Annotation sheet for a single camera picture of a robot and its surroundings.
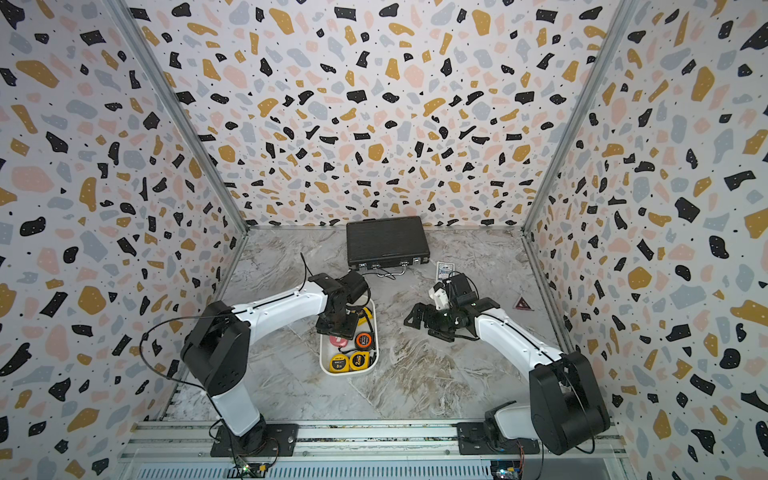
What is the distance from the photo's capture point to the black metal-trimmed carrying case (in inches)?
42.7

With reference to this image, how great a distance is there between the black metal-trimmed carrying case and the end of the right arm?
0.28 meters

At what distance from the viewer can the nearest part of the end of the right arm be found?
640mm
